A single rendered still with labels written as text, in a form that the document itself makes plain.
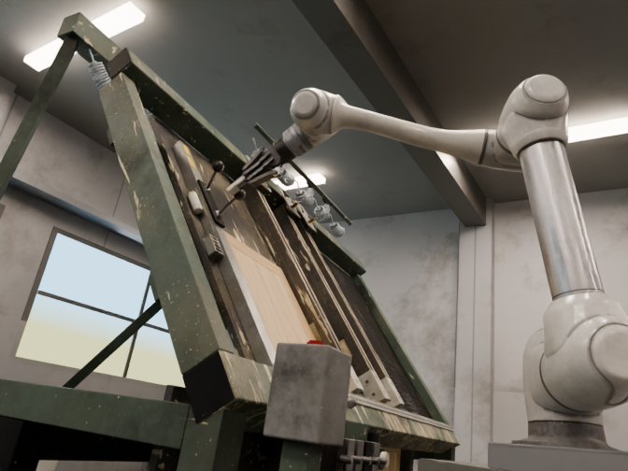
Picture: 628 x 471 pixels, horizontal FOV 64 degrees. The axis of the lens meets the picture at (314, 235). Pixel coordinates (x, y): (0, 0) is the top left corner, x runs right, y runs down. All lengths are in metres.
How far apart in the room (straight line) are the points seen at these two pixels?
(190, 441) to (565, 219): 0.92
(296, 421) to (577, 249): 0.67
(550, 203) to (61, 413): 1.25
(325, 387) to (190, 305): 0.40
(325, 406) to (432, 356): 4.07
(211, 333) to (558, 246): 0.77
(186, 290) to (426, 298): 4.12
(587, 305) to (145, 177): 1.14
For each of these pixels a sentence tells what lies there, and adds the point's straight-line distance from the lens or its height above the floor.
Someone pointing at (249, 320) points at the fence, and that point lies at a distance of 1.41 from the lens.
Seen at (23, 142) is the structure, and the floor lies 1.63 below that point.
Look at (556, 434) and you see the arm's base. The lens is 1.26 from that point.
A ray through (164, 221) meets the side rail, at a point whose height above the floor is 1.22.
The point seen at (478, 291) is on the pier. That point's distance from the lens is 4.91.
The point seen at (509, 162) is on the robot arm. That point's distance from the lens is 1.47.
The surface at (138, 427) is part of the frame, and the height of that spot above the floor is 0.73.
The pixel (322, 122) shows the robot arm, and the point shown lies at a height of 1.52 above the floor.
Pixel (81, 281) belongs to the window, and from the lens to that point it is 5.15.
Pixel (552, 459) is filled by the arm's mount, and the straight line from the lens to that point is 1.18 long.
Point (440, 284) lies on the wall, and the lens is 5.18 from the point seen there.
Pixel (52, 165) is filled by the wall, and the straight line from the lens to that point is 5.15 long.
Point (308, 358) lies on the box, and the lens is 1.00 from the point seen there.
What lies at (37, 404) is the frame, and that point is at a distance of 1.50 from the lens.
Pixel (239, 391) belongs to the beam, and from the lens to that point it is 1.10.
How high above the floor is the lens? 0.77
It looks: 21 degrees up
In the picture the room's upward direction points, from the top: 8 degrees clockwise
